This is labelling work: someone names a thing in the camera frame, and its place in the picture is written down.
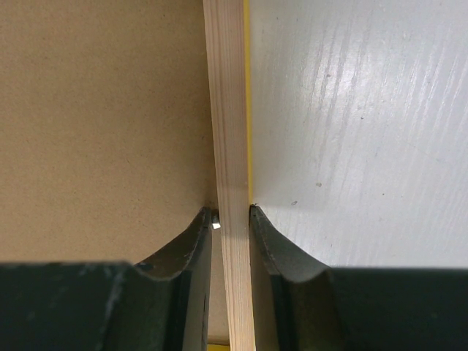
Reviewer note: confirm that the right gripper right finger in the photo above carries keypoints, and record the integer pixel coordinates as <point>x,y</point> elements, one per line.
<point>300,303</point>

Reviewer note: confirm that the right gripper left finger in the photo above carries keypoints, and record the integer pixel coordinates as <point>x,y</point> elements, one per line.
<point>161,303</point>

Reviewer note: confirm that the brown backing board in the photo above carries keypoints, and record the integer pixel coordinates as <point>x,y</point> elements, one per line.
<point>106,142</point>

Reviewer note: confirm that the yellow wooden picture frame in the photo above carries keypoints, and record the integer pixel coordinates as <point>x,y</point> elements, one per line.
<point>225,35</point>

